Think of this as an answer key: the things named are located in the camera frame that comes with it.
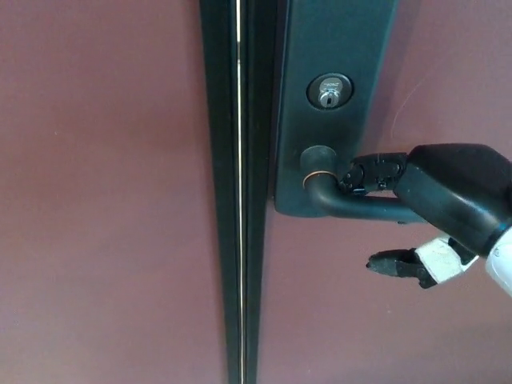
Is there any silver keyhole lock cylinder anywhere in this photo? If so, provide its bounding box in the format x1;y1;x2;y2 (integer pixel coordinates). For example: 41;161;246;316
305;72;355;111

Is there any black door edge strip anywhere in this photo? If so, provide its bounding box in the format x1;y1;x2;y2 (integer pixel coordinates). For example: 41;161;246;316
197;0;243;384
235;0;291;384

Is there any black door handle plate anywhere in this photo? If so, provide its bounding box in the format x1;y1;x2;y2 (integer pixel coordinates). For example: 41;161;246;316
273;0;399;219

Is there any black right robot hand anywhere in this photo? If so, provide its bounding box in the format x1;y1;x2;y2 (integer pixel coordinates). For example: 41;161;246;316
338;142;512;290

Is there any black lever door handle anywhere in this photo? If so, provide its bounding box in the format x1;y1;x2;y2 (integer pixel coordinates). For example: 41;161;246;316
300;145;430;226

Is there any maroon door leaf with handle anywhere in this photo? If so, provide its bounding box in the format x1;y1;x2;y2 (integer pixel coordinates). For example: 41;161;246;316
255;0;512;384

